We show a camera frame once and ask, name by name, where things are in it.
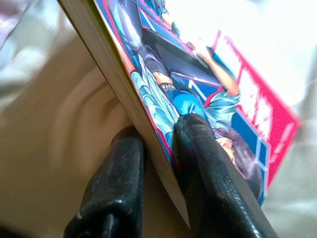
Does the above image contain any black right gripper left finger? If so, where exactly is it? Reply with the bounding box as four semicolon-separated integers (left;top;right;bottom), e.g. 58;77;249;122
64;125;147;238

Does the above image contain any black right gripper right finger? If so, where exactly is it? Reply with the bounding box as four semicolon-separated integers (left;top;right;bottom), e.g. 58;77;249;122
173;114;280;238

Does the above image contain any blue red manga book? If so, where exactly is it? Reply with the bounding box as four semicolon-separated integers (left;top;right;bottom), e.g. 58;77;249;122
58;0;302;229

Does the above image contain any beige floral bed sheet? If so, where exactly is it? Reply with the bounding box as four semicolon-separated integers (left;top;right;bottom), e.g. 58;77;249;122
0;0;317;238

